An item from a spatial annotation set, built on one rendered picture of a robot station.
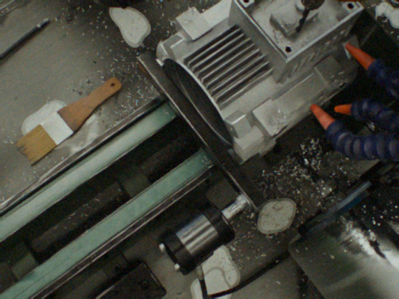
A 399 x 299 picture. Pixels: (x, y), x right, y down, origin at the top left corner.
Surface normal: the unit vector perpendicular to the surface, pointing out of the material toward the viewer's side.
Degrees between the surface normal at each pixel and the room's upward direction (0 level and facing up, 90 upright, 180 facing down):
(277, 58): 90
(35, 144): 2
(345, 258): 54
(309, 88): 0
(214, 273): 0
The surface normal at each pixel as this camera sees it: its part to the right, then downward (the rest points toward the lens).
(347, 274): -0.65, 0.35
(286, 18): 0.05, -0.26
